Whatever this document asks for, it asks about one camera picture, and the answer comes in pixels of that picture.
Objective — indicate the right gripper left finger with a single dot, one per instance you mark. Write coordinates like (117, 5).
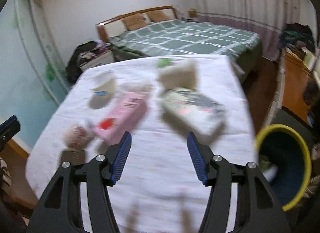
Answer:
(59, 207)

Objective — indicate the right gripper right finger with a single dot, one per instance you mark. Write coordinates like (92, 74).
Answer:
(257, 207)

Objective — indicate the brown plastic food container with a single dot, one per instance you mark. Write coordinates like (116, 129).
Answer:
(73, 156)

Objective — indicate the white green bottle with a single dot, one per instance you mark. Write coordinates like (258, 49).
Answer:
(78, 137)

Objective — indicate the white leaf print box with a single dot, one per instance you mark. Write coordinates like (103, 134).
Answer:
(192, 111)

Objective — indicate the pink milk carton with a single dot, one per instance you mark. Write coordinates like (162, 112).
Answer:
(124, 117)

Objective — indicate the white paper cup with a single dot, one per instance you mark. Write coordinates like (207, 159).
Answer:
(182, 73)

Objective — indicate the small green cup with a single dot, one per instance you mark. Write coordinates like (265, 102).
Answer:
(164, 62)

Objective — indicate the white tissue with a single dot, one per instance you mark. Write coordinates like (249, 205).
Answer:
(136, 87)

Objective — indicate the yellow rimmed blue trash bin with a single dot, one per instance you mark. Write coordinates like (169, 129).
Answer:
(284, 158)

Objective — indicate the sliding glass wardrobe door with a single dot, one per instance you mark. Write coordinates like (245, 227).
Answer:
(33, 77)

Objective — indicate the white nightstand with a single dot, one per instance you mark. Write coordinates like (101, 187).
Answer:
(102, 59)

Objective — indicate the wooden bed headboard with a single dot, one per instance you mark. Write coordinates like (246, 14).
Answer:
(114, 27)

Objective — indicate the white dotted table cloth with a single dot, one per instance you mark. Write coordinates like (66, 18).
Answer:
(158, 190)

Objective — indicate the left brown pillow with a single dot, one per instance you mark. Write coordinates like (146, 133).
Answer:
(134, 22)

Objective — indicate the brown pillow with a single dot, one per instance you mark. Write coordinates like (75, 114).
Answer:
(134, 22)
(157, 16)

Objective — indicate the clothes pile on cabinet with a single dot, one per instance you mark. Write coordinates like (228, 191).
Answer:
(298, 36)

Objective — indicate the right brown pillow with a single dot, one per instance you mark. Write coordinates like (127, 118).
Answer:
(157, 16)

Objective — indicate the green checked duvet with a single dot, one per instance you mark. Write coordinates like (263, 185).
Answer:
(175, 37)

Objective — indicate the pink white curtain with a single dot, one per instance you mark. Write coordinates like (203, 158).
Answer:
(265, 17)

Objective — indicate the tissue box on far nightstand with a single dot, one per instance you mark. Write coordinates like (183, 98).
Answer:
(192, 13)

